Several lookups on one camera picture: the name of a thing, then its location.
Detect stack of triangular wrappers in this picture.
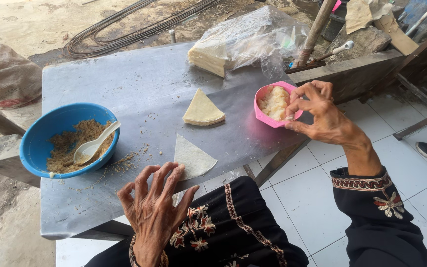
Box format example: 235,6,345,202
182,88,226,126

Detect white plastic spoon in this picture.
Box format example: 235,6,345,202
73,120,122,165

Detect blue plastic bowl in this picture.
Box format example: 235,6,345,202
19,103,121,179

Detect person's right hand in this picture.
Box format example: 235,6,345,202
284,80,368,146

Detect grey stone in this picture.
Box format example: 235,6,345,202
325,25,392,66

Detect white pipe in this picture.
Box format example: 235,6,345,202
406,0,427,36

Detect block of pastry sheets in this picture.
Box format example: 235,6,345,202
188,31,273,78

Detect black embroidered garment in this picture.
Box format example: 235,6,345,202
84,166,427,267

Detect scattered brown crumbs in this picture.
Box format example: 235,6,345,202
58,143,164,193

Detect single triangular pastry wrapper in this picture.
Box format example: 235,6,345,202
173,134,218,181

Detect person's left hand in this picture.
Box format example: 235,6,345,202
117,162,200,256

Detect pale mashed filling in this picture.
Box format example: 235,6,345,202
257,86,291,121

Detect clear plastic bag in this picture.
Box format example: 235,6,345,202
188,5,310,79

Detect torn cardboard pieces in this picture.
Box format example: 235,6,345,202
345,0,420,56

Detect white-handled tool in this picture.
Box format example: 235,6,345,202
308,40,355,64

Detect woven beige sack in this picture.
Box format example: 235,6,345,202
0,31,43,110

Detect weathered wooden pole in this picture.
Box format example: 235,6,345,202
294,0,338,68

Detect wooden table frame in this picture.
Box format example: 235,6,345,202
242,138,312,188

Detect pink plastic bowl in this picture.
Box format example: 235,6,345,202
254,81,304,129

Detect bundle of steel rods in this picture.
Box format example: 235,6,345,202
62,0,222,59

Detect dark wooden frame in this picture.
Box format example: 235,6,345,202
358,20,427,141

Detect brown crumb filling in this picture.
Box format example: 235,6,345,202
46,119,114,174

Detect low concrete wall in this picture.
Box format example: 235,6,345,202
287,49,407,105

